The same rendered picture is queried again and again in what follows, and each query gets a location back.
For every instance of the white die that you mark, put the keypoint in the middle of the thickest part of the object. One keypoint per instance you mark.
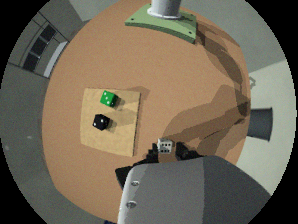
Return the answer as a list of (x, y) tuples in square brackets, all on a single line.
[(164, 145)]

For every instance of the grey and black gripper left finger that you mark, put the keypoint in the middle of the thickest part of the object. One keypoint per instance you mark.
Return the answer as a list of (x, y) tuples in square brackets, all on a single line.
[(151, 157)]

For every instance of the tan square mat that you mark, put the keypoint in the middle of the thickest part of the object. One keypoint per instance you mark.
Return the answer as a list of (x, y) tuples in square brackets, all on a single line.
[(118, 138)]

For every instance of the black die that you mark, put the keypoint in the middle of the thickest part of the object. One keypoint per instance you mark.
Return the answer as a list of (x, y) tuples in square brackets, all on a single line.
[(101, 122)]

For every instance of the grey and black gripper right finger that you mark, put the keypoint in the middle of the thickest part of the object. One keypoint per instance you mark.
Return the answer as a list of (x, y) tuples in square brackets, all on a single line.
[(181, 153)]

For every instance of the green die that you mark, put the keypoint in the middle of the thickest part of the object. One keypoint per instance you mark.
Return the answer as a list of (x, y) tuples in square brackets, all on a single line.
[(109, 99)]

